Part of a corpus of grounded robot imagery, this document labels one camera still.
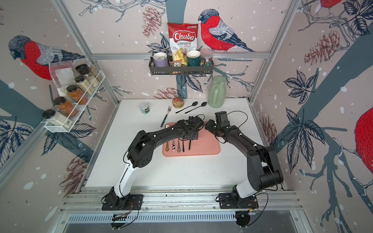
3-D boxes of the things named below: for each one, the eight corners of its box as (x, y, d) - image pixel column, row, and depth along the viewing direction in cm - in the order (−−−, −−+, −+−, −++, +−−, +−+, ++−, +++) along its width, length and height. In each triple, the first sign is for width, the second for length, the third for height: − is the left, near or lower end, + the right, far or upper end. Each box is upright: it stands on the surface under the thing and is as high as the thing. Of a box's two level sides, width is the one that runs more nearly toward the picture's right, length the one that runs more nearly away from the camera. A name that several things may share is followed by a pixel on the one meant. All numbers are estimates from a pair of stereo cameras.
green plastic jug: (208, 112, 116) (212, 89, 97) (207, 95, 129) (209, 71, 110) (224, 112, 116) (230, 88, 97) (220, 95, 129) (225, 71, 110)
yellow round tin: (172, 108, 118) (171, 105, 116) (173, 100, 125) (172, 97, 122) (184, 108, 118) (183, 105, 116) (184, 100, 125) (184, 97, 122)
